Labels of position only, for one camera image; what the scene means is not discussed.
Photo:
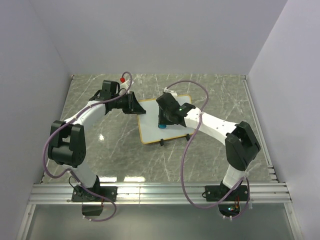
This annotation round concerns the aluminium mounting rail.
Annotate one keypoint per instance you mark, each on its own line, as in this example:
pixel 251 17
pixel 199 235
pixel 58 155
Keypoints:
pixel 139 193

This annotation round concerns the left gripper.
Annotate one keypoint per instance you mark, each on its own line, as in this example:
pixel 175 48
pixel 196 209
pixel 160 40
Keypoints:
pixel 133 107

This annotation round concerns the wire whiteboard stand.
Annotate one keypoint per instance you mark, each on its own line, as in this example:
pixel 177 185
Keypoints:
pixel 186 137

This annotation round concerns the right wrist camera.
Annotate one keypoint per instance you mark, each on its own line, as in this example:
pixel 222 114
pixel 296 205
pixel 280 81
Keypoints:
pixel 172 92

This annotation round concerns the yellow framed whiteboard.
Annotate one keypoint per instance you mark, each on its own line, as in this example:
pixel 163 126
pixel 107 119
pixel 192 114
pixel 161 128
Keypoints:
pixel 149 130

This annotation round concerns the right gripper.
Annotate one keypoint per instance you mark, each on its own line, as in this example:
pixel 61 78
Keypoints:
pixel 162 120

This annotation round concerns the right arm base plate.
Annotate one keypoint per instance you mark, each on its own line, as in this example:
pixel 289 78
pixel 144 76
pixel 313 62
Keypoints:
pixel 213 193

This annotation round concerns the blue whiteboard eraser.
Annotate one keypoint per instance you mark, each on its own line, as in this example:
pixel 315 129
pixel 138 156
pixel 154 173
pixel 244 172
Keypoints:
pixel 162 126

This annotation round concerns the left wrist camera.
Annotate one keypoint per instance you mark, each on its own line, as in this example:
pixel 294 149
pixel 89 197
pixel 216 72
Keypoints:
pixel 125 84

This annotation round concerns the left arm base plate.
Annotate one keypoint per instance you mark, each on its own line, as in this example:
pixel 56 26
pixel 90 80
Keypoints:
pixel 80 195

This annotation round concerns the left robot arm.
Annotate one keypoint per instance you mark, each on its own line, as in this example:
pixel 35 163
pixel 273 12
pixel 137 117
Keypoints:
pixel 67 142

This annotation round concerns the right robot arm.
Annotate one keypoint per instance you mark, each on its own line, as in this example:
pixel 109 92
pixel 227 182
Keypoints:
pixel 240 142

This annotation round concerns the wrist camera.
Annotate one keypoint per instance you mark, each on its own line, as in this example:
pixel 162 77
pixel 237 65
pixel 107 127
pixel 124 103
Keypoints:
pixel 172 92
pixel 125 84

